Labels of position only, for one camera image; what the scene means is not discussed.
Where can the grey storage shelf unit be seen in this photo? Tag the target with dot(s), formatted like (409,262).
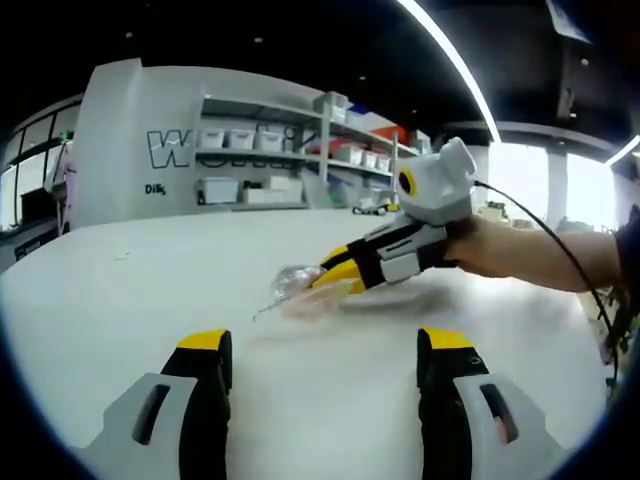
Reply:
(310,150)

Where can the black and yellow parts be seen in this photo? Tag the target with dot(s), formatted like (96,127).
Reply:
(372,209)

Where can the large white storage bin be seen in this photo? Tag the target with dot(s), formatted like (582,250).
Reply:
(218,191)

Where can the long ceiling light strip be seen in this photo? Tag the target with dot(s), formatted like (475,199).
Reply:
(460,65)

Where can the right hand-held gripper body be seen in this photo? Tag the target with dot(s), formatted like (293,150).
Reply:
(440,185)

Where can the person's right hand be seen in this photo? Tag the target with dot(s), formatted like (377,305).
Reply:
(472,245)

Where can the clear resealable bag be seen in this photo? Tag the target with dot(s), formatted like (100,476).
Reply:
(300,292)

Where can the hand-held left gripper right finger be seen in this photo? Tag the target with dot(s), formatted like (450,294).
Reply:
(445,390)

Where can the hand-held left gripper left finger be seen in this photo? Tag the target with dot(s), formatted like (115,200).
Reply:
(200,395)

